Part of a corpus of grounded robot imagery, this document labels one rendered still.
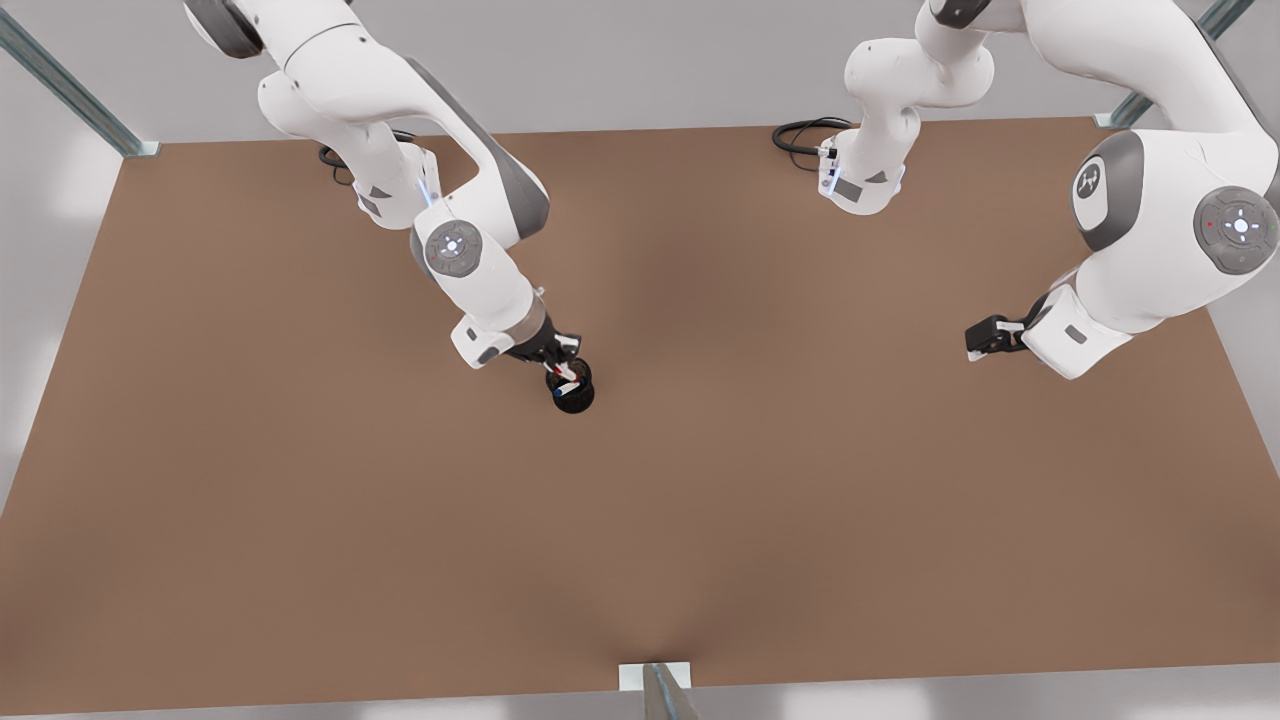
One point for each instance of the black pen holder cup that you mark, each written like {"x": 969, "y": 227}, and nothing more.
{"x": 577, "y": 397}

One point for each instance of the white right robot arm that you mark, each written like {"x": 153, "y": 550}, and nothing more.
{"x": 340, "y": 70}

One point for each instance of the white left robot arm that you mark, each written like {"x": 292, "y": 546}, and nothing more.
{"x": 1150, "y": 200}

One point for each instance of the white pen red cap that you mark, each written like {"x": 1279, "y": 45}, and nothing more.
{"x": 567, "y": 373}

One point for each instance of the white pen blue cap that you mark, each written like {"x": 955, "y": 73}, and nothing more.
{"x": 564, "y": 390}

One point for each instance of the silver frame post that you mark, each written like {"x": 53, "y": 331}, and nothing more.
{"x": 70, "y": 90}
{"x": 662, "y": 692}
{"x": 1165, "y": 75}

